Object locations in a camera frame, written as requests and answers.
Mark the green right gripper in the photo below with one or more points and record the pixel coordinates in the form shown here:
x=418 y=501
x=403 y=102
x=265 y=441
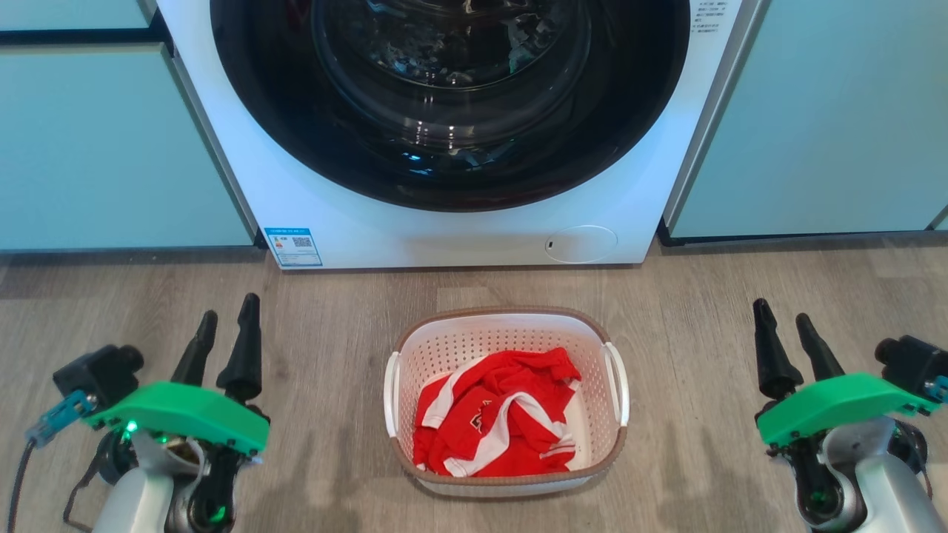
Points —
x=837 y=403

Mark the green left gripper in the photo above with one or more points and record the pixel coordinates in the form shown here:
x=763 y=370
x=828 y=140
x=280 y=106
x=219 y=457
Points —
x=185 y=414

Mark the white plastic laundry basket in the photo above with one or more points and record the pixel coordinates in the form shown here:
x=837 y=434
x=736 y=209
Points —
x=459 y=348

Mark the blue energy label sticker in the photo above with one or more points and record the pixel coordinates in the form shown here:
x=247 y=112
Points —
x=293 y=246

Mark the white washing machine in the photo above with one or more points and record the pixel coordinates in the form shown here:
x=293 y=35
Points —
x=311 y=207

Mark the pale green cabinet door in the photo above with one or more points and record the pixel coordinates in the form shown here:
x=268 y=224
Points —
x=104 y=148
x=829 y=118

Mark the round white filter cover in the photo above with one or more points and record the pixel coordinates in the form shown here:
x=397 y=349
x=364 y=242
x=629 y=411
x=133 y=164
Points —
x=581 y=243

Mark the black round washing machine door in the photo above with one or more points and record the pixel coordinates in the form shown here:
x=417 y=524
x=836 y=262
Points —
x=296 y=111

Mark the red and white garment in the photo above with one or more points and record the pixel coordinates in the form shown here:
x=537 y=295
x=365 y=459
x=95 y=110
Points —
x=496 y=422

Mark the pale green cabinet drawer front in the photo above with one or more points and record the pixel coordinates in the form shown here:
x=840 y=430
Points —
x=70 y=13

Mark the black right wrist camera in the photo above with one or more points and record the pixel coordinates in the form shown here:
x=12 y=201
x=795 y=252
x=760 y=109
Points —
x=915 y=363

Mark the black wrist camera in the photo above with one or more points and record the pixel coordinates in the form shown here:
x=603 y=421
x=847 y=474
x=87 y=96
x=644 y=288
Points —
x=96 y=374
x=915 y=363

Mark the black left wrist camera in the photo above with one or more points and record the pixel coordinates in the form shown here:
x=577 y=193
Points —
x=96 y=374

